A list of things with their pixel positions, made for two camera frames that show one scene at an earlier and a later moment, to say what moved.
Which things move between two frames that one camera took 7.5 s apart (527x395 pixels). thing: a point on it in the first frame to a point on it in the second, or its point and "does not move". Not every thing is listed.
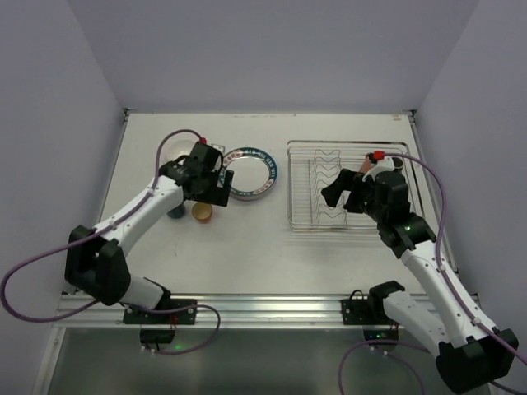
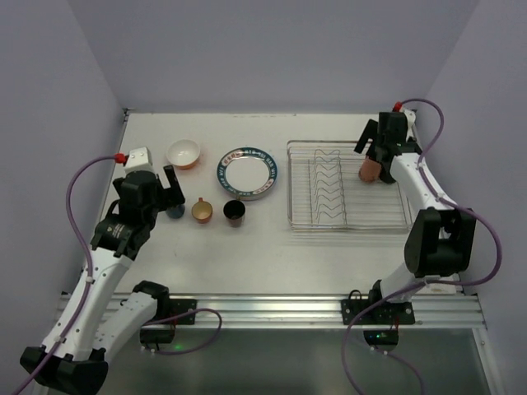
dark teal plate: x=254 y=173 does not move
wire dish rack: x=312 y=165 does not move
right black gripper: x=354 y=194 to x=377 y=149
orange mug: x=202 y=212 does not move
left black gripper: x=220 y=191 to x=165 y=196
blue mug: x=177 y=212 does not move
